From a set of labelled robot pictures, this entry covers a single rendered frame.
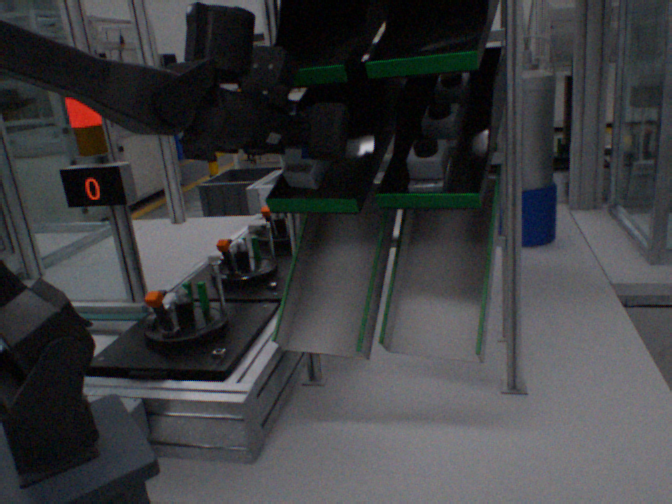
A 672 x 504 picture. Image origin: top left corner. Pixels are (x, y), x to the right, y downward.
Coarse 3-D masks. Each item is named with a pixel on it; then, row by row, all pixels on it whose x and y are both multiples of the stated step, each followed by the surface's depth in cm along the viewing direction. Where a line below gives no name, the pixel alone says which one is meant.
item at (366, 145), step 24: (360, 72) 89; (312, 96) 87; (336, 96) 94; (360, 96) 93; (384, 96) 79; (360, 120) 89; (384, 120) 80; (360, 144) 84; (384, 144) 80; (336, 168) 81; (360, 168) 79; (288, 192) 80; (312, 192) 78; (336, 192) 77; (360, 192) 72
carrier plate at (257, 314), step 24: (240, 312) 101; (264, 312) 100; (120, 336) 96; (144, 336) 95; (240, 336) 92; (96, 360) 89; (120, 360) 88; (144, 360) 87; (168, 360) 86; (192, 360) 86; (216, 360) 85
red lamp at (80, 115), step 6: (66, 102) 98; (72, 102) 97; (78, 102) 97; (72, 108) 97; (78, 108) 97; (84, 108) 97; (72, 114) 98; (78, 114) 97; (84, 114) 97; (90, 114) 98; (96, 114) 99; (72, 120) 98; (78, 120) 98; (84, 120) 98; (90, 120) 98; (96, 120) 99; (72, 126) 99; (78, 126) 98; (84, 126) 98
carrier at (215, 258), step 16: (240, 240) 116; (256, 240) 120; (208, 256) 128; (240, 256) 116; (256, 256) 121; (272, 256) 119; (288, 256) 128; (208, 272) 123; (224, 272) 116; (240, 272) 114; (256, 272) 114; (272, 272) 115; (288, 272) 118; (192, 288) 115; (208, 288) 114; (224, 288) 113; (240, 288) 112; (256, 288) 111
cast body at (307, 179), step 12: (300, 144) 69; (288, 156) 71; (300, 156) 70; (288, 168) 72; (300, 168) 71; (312, 168) 70; (324, 168) 73; (288, 180) 73; (300, 180) 72; (312, 180) 71
